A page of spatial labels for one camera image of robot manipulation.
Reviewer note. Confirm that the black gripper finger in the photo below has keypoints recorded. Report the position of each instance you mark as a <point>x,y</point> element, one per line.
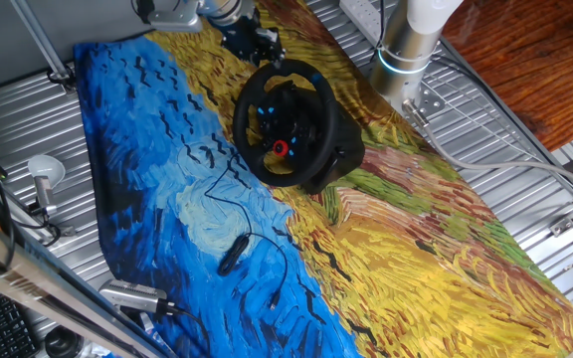
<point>269,35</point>
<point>274,54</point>

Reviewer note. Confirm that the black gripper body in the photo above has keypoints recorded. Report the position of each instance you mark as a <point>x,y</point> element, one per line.
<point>244,35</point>

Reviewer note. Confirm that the black racing steering wheel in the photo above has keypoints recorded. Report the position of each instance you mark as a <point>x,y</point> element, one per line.
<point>326,124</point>

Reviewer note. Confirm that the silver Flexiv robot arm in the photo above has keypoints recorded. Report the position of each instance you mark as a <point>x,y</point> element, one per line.
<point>406,50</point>

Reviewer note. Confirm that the white power strip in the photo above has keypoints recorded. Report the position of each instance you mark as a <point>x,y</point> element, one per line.
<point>361,17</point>

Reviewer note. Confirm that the painted wheat field mat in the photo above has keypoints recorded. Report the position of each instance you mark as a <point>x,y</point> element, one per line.
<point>416,273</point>

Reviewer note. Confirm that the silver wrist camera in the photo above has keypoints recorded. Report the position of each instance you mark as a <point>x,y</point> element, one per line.
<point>174,20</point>

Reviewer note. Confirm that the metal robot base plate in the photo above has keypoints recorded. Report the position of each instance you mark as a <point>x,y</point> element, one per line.
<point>433,102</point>

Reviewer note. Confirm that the aluminium frame pole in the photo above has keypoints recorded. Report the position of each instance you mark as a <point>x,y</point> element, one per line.
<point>38,35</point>

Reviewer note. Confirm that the silver depth camera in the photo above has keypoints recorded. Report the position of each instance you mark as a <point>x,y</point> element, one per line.
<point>132,296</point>

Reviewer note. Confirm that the aluminium frame beam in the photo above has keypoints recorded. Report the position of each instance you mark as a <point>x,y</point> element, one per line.
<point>43,293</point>

